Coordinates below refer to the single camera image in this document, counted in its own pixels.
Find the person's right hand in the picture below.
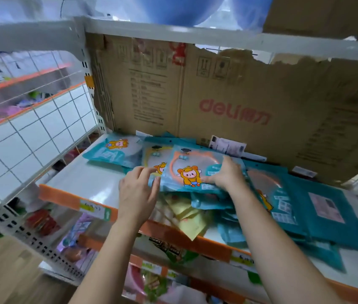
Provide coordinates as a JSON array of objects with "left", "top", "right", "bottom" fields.
[{"left": 200, "top": 155, "right": 249, "bottom": 193}]

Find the person's left hand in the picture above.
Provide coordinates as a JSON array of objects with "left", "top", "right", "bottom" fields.
[{"left": 118, "top": 166, "right": 162, "bottom": 227}]

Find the teal packet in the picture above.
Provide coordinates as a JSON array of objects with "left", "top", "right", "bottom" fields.
[{"left": 159, "top": 144, "right": 246, "bottom": 198}]

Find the messy pile of teal packets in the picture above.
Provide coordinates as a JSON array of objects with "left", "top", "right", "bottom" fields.
[{"left": 82, "top": 131, "right": 358, "bottom": 273}]

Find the person's right forearm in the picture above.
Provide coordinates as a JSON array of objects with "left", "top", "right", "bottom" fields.
[{"left": 229, "top": 186, "right": 346, "bottom": 304}]

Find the person's left forearm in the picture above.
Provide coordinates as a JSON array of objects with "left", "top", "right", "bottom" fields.
[{"left": 68, "top": 218, "right": 148, "bottom": 304}]

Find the yellow white price label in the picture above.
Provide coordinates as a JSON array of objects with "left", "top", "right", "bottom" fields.
[
  {"left": 229, "top": 249, "right": 257, "bottom": 273},
  {"left": 79, "top": 199, "right": 112, "bottom": 222}
]

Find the brown snack packet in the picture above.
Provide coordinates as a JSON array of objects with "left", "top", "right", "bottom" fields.
[{"left": 148, "top": 236, "right": 199, "bottom": 265}]

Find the colourful printed pack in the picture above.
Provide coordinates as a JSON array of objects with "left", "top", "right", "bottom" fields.
[{"left": 57, "top": 213, "right": 94, "bottom": 254}]

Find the pink plastic bowl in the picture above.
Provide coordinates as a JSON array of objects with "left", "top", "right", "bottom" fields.
[{"left": 123, "top": 264, "right": 148, "bottom": 297}]

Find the green snack packet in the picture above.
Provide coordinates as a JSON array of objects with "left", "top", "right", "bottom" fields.
[
  {"left": 140, "top": 270, "right": 169, "bottom": 303},
  {"left": 247, "top": 270, "right": 264, "bottom": 286}
]

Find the brown cardboard sheet red print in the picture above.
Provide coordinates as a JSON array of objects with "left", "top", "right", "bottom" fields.
[{"left": 85, "top": 33, "right": 358, "bottom": 187}]

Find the red snack packet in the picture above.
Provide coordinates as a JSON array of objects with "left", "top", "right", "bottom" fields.
[{"left": 25, "top": 209, "right": 61, "bottom": 236}]

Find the blue plastic basin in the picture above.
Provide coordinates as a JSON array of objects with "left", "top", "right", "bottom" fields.
[
  {"left": 231, "top": 0, "right": 274, "bottom": 32},
  {"left": 134, "top": 0, "right": 227, "bottom": 27}
]

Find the brown cardboard box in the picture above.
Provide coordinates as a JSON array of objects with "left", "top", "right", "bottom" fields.
[{"left": 263, "top": 0, "right": 358, "bottom": 43}]

